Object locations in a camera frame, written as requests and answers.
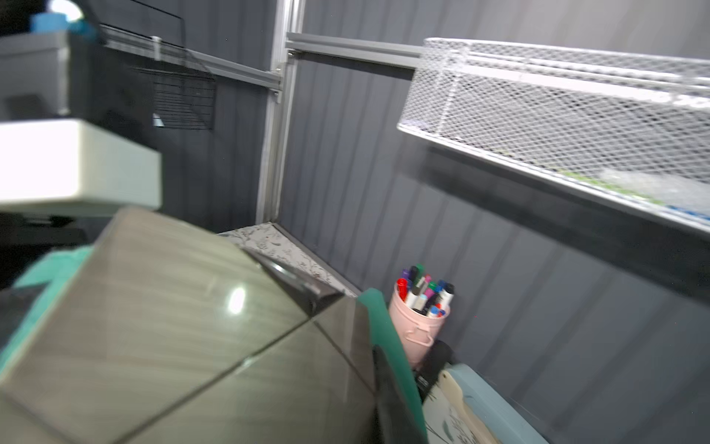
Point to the white wire mesh basket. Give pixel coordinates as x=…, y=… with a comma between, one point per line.
x=624, y=129

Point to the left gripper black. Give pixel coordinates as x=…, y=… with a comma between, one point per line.
x=45, y=75

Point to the black wire wall basket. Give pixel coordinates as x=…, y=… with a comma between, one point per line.
x=151, y=41

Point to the pink pen holder cup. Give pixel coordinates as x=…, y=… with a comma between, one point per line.
x=419, y=308

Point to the folded light blue cloth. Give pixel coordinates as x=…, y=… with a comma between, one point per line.
x=461, y=407

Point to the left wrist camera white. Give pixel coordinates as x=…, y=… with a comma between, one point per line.
x=73, y=168

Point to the green trousers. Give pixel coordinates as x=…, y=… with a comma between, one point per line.
x=388, y=344

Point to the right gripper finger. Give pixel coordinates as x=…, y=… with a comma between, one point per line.
x=161, y=332

